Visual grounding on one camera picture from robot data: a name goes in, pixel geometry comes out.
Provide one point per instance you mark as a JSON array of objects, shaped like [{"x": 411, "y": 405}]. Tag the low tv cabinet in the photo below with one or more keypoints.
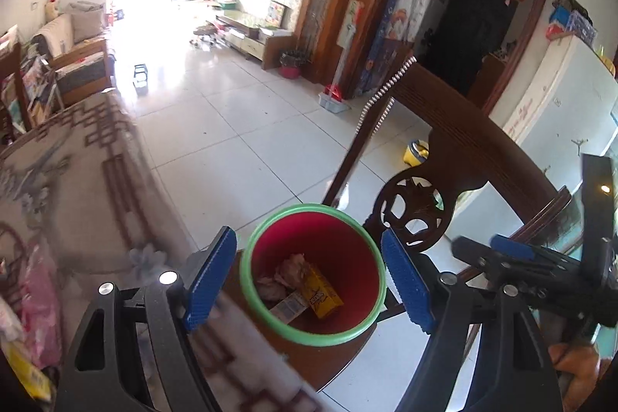
[{"x": 256, "y": 43}]

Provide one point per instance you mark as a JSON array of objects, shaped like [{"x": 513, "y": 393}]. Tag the colourful box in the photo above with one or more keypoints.
[{"x": 276, "y": 14}]

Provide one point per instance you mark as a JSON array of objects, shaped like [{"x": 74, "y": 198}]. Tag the grey cushion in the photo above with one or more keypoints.
[{"x": 84, "y": 21}]

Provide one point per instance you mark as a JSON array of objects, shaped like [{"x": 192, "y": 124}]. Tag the yellow box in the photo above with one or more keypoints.
[{"x": 321, "y": 296}]

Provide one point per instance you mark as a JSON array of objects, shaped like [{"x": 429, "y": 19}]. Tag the brown wooden chair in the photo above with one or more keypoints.
[{"x": 14, "y": 79}]

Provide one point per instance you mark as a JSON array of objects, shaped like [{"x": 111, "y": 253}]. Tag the swivel stool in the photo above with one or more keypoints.
[{"x": 203, "y": 34}]

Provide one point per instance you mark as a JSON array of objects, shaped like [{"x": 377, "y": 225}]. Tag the magazine rack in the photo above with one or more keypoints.
[{"x": 41, "y": 88}]

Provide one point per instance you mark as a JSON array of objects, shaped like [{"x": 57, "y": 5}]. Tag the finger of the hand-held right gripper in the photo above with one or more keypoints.
[
  {"x": 507, "y": 274},
  {"x": 512, "y": 247}
]

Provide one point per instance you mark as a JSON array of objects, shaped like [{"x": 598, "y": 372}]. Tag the small black stool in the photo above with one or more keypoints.
[{"x": 140, "y": 74}]

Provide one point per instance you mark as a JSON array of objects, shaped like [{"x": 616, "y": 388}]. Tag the grey patterned tablecloth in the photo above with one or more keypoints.
[{"x": 96, "y": 180}]

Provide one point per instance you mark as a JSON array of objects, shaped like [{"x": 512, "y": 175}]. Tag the white label wrapper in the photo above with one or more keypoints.
[{"x": 288, "y": 307}]

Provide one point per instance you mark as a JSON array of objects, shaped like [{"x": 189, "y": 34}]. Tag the pink packet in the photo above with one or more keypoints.
[{"x": 41, "y": 310}]

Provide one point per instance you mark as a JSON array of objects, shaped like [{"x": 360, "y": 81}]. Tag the stuffed toy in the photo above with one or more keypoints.
[{"x": 54, "y": 6}]

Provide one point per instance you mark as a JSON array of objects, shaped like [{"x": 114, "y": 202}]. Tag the colourful wall poster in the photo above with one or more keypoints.
[{"x": 405, "y": 6}]

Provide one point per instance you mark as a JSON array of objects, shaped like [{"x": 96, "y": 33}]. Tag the dark carved wooden chair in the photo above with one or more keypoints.
[{"x": 458, "y": 127}]

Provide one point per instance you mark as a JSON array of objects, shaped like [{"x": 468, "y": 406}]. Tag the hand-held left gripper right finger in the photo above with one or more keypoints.
[{"x": 408, "y": 281}]

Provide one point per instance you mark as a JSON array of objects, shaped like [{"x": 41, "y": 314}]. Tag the grey dustpan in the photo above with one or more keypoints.
[{"x": 333, "y": 100}]

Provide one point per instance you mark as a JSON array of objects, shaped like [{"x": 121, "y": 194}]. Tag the yellow toy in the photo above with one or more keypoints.
[{"x": 415, "y": 154}]

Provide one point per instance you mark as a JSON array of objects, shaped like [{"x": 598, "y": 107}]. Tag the small wall scroll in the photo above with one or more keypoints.
[{"x": 351, "y": 21}]

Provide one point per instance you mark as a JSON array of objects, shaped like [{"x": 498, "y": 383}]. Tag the person's right hand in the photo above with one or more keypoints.
[{"x": 577, "y": 363}]

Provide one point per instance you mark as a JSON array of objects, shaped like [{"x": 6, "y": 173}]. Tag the potted plant in red pot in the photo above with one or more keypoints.
[{"x": 292, "y": 67}]

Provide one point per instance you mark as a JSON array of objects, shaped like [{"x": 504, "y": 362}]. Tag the blue box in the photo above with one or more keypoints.
[{"x": 572, "y": 26}]

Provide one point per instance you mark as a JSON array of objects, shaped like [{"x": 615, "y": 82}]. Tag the yellow packet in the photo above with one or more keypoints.
[{"x": 26, "y": 371}]

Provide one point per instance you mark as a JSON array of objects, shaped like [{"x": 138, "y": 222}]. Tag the red bin with green rim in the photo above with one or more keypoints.
[{"x": 338, "y": 248}]

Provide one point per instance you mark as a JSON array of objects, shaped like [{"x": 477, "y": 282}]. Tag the wooden framed sofa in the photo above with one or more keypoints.
[{"x": 82, "y": 74}]

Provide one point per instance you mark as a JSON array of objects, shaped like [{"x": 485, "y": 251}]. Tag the small crumpled paper ball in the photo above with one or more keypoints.
[{"x": 269, "y": 289}]

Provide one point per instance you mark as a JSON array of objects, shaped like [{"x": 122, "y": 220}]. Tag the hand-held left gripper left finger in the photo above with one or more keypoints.
[{"x": 210, "y": 281}]

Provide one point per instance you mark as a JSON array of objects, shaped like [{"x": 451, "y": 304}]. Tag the white fridge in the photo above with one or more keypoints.
[{"x": 565, "y": 103}]

